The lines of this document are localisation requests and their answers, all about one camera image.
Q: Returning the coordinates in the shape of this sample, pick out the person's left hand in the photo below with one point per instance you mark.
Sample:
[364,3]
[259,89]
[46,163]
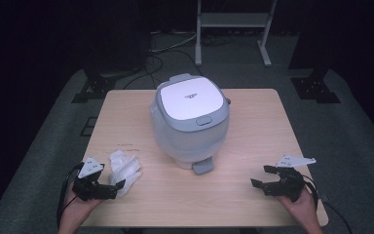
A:
[76,208]

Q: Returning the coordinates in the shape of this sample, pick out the white metal stand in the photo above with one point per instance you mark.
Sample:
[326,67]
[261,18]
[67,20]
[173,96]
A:
[233,19]

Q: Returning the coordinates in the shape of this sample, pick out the white plastic bag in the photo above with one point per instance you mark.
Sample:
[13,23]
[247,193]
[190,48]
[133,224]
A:
[123,169]

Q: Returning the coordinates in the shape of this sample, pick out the dark floor socket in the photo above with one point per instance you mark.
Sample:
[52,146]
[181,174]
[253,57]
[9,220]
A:
[88,126]

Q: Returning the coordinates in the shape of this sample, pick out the black stand base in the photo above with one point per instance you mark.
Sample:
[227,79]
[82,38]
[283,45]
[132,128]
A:
[94,89]
[315,89]

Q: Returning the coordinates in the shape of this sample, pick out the person's right hand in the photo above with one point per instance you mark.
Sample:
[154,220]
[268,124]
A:
[303,211]

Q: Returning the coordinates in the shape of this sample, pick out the white rice cooker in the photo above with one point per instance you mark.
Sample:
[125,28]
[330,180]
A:
[188,139]

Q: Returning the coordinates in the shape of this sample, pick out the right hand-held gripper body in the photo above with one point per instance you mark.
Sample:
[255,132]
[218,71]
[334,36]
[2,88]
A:
[290,185]

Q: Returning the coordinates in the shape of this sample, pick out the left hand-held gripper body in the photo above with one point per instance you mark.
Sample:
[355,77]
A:
[86,188]

